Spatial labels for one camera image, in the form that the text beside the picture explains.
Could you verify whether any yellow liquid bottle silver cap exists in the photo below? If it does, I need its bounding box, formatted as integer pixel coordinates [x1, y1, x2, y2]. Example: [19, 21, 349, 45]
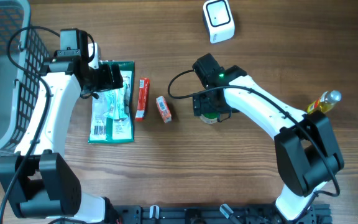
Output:
[306, 90, 342, 114]

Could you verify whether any red white tissue pack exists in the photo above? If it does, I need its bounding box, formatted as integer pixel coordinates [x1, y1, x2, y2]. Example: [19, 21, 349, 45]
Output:
[156, 96, 172, 123]

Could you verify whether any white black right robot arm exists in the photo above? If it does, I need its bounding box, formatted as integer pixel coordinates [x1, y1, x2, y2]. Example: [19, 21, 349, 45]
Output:
[192, 54, 344, 222]

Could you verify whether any white barcode scanner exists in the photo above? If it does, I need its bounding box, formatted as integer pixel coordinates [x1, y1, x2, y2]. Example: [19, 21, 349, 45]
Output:
[203, 0, 235, 44]

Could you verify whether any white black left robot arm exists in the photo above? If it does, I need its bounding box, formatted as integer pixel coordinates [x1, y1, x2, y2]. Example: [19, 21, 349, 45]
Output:
[0, 28, 123, 223]

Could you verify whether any red stick sachet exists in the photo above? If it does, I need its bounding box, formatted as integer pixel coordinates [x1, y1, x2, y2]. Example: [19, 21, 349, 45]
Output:
[135, 78, 150, 121]

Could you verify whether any light green wipes pack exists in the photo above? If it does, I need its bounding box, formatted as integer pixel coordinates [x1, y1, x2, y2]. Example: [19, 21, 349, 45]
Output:
[104, 87, 129, 121]

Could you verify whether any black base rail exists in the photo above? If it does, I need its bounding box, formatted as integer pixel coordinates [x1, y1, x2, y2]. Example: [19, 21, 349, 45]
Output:
[55, 203, 333, 224]

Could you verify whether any green glove package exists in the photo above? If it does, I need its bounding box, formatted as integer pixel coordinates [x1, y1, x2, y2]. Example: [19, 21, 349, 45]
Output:
[88, 60, 135, 144]

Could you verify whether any grey plastic mesh basket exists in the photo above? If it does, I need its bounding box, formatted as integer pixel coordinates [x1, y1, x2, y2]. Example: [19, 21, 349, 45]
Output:
[0, 0, 50, 157]

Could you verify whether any green lid jar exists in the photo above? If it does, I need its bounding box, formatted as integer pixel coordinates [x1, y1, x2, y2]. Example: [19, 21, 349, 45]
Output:
[200, 113, 219, 124]

